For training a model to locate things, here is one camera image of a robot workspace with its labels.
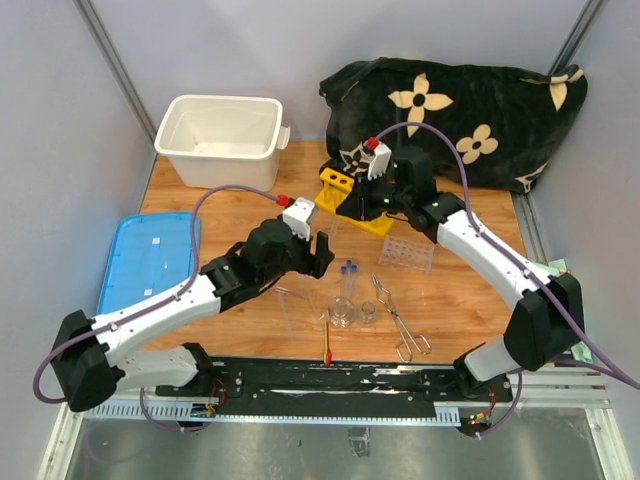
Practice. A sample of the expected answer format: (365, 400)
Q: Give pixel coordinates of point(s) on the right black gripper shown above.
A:
(357, 203)

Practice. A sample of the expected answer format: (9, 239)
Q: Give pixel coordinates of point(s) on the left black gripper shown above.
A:
(315, 264)

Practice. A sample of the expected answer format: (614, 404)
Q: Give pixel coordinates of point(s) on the clear plastic tube rack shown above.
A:
(408, 255)

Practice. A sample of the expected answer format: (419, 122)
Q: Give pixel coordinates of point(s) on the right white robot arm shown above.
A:
(546, 309)

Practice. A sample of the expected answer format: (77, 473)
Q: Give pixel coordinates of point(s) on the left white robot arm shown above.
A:
(90, 353)

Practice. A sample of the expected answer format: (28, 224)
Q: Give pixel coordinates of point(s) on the yellow test tube rack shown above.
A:
(335, 188)

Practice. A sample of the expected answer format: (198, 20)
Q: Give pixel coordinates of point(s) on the clear plastic pipette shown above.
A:
(281, 295)

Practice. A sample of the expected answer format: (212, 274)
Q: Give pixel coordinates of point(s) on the glass conical flask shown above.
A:
(341, 312)

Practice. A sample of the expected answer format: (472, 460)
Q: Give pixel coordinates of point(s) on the small glass beaker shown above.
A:
(367, 314)

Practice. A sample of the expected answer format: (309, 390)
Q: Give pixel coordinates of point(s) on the white plastic bin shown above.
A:
(215, 140)

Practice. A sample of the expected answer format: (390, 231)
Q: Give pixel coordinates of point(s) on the blue plastic lid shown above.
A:
(150, 253)

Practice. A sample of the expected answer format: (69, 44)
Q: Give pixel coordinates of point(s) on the black floral blanket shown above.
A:
(497, 126)

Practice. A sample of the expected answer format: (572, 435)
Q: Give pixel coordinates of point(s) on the metal crucible tongs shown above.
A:
(409, 342)

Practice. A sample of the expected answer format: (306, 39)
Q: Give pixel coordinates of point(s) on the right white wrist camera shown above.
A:
(379, 155)

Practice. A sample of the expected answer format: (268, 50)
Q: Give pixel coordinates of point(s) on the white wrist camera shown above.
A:
(299, 217)
(379, 155)

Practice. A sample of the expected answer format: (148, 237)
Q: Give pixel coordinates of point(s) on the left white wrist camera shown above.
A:
(299, 217)

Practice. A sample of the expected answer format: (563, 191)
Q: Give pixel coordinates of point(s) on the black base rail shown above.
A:
(309, 388)

